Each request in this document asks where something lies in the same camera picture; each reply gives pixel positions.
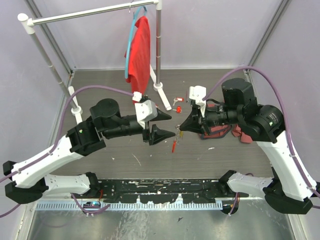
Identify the keyring with red tag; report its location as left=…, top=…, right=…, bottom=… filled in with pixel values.
left=171, top=124, right=184, bottom=153

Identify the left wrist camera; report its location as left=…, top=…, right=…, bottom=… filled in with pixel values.
left=134, top=99, right=158, bottom=129

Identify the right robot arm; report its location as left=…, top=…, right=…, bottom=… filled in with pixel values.
left=179, top=78, right=320, bottom=215

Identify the far key with red tag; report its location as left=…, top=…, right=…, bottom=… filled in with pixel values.
left=172, top=97, right=184, bottom=106

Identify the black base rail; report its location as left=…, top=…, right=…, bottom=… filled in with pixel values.
left=72, top=178, right=251, bottom=205

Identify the grey cable duct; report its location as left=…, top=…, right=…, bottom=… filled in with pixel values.
left=35, top=200, right=223, bottom=211

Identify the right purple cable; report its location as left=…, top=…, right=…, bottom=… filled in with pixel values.
left=203, top=65, right=320, bottom=193

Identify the blue hanger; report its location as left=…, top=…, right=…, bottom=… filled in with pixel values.
left=124, top=5, right=148, bottom=79

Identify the purple cable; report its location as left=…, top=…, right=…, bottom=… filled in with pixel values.
left=0, top=85, right=143, bottom=218
left=203, top=65, right=320, bottom=193

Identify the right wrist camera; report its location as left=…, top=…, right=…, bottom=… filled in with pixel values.
left=186, top=85, right=207, bottom=118

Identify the crumpled red shirt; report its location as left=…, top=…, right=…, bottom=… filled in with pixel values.
left=198, top=103, right=253, bottom=145

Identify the red shirt on hanger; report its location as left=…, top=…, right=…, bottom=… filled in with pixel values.
left=125, top=16, right=151, bottom=94

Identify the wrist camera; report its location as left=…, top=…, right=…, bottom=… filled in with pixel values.
left=186, top=85, right=207, bottom=118
left=134, top=99, right=158, bottom=129

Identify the clothes rack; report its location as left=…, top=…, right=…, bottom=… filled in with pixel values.
left=17, top=0, right=172, bottom=111

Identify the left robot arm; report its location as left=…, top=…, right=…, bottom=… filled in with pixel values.
left=3, top=98, right=175, bottom=204

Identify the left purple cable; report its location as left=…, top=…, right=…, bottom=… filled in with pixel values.
left=0, top=85, right=143, bottom=218

